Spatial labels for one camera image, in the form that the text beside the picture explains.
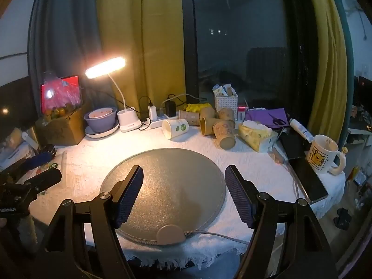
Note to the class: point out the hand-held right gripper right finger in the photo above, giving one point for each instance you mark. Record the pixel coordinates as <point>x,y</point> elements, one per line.
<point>239,197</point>

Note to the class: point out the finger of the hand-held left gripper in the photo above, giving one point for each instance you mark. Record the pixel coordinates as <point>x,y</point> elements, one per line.
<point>45,178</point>
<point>37,160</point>

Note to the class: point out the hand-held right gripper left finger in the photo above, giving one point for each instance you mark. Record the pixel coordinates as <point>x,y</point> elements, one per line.
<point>130,197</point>

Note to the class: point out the brown paper cup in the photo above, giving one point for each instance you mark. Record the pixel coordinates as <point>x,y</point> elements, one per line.
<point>189,116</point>
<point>207,112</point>
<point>209,126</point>
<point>224,135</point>
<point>227,114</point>

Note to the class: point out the white paper cup green print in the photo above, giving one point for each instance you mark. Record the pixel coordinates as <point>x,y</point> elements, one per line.
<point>174,128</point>

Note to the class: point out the cardboard box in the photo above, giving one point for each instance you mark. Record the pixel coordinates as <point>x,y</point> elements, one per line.
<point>62,130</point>

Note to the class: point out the round grey heating mat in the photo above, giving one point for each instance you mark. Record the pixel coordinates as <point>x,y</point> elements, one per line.
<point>171,186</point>

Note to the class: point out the beige mat controller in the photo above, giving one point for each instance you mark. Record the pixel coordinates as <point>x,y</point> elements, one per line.
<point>171,234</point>

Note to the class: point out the clear plastic bag of fruit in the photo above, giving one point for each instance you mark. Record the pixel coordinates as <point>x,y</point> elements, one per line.
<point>58,101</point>

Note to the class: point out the yellow tissue pack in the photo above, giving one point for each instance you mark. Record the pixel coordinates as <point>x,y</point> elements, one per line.
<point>255,136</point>

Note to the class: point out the white plate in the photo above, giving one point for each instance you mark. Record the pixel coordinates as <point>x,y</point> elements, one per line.
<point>101,132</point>

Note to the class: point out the black smartphone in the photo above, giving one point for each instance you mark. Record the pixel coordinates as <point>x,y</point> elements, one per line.
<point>309,181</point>

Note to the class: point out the purple bowl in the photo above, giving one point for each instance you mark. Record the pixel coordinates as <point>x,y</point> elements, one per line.
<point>100,121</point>

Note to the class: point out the black power bank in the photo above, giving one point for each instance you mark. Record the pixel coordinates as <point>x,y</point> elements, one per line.
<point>293,146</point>

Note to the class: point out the white desk lamp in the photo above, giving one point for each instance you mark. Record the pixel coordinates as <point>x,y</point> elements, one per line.
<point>126,119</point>

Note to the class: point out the pink bowl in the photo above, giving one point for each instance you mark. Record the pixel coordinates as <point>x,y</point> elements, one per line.
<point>100,113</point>

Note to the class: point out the white power strip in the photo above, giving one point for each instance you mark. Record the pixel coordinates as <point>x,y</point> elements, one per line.
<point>157,123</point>

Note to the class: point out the small red capped bottle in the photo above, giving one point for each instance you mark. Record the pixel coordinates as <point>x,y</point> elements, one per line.
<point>241,112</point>

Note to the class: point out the purple pouch with scissors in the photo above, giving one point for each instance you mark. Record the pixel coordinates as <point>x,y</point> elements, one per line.
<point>266,115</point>

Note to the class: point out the black scissors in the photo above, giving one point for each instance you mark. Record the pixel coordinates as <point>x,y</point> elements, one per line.
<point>276,119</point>

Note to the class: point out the white charger plug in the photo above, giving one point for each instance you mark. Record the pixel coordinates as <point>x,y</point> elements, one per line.
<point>152,112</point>

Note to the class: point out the white tube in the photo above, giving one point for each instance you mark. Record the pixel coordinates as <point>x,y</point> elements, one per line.
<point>300,129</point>

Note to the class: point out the cream mug bear print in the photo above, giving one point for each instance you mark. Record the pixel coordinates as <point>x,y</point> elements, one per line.
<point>322,154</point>

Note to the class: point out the white plastic basket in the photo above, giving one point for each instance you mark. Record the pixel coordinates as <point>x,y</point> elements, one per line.
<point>226,101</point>

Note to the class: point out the black charger plug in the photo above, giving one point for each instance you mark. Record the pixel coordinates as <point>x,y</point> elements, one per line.
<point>170,109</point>

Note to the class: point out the yellow rubber glove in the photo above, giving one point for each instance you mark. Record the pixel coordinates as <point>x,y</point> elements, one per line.
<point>197,107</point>

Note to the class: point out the black cloth on floor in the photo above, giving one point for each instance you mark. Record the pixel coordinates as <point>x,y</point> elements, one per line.
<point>342,218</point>

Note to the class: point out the sachets in basket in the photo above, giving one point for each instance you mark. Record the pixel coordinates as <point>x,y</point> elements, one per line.
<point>224,89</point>

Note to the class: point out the grey curtain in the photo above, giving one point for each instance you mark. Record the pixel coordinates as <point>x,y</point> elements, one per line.
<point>61,35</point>

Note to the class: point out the white shelf unit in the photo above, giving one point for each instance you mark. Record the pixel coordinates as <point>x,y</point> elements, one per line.
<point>359,139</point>

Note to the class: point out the yellow curtain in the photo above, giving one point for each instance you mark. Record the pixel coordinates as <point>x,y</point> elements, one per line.
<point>328,58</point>
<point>139,40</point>

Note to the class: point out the beige textured post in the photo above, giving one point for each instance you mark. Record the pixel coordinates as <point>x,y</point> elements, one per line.
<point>28,229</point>

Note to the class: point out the black window frame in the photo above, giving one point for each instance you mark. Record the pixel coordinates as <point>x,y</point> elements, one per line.
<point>190,40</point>

